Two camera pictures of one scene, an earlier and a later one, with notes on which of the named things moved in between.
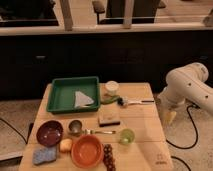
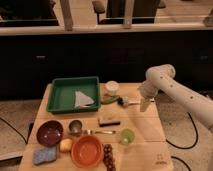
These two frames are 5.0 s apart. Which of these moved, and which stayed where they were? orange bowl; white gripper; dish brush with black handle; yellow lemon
Moved: white gripper
Stayed: yellow lemon; dish brush with black handle; orange bowl
